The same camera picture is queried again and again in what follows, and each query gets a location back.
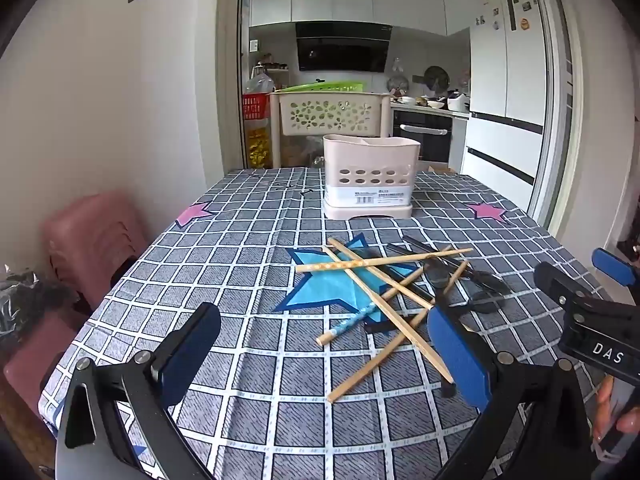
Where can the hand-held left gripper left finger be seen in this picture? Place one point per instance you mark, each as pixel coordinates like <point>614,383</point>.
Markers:
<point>192,355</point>

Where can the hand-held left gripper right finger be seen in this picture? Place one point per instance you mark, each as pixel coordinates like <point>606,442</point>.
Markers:
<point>457,355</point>

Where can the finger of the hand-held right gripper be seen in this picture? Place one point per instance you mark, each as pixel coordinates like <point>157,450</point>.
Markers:
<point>615,266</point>
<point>562,282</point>

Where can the plain bamboo chopstick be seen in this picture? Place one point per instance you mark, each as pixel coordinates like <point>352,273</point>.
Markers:
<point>360,370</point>
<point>420,345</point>
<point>335,255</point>

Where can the dotted bamboo chopstick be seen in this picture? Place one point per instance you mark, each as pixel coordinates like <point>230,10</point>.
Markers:
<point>325,264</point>

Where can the beige plastic utensil holder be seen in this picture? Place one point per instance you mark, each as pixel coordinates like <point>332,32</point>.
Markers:
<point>367,175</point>

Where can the person's right hand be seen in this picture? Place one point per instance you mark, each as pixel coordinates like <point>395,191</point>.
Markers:
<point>602,410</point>

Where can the grey checked star tablecloth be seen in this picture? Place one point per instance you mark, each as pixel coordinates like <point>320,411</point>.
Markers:
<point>240,270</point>

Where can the stack of pink plastic stools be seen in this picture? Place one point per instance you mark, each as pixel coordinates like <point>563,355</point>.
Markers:
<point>95,240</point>

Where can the pink plastic stool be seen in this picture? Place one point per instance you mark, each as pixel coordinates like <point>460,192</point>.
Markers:
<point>35,365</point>

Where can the cardboard box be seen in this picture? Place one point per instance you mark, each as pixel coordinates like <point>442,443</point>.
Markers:
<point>442,167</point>

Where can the black plastic bag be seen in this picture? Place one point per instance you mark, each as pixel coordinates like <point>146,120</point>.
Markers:
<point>27,300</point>

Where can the black built-in oven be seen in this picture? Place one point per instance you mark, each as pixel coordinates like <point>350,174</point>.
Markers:
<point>422,135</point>

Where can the white refrigerator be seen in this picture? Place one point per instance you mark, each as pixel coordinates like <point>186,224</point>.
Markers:
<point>505,85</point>

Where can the white rice cooker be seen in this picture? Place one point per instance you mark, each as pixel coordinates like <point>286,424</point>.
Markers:
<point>457,101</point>

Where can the yellow packets bag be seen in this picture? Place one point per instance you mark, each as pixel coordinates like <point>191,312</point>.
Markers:
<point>257,147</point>

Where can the clear plastic bags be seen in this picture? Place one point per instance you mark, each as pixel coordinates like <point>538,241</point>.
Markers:
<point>312,152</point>

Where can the hanging dark pan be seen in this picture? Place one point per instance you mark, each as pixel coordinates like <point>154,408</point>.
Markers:
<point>436,80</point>

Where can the red plastic basket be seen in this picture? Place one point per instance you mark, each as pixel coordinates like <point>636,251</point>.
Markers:
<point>255,106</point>

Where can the beige flower-cutout trolley rack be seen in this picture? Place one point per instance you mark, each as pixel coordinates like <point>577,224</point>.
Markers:
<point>330,112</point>

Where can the green plastic basket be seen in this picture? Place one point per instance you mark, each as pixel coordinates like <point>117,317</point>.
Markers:
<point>320,86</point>

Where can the black range hood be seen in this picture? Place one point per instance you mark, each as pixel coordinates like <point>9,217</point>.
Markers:
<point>342,50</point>

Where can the white upper cabinets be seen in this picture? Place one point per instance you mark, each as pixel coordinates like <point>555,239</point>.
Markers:
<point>350,5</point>

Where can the sliding door frame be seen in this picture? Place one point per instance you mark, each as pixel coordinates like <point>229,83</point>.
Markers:
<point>565,110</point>

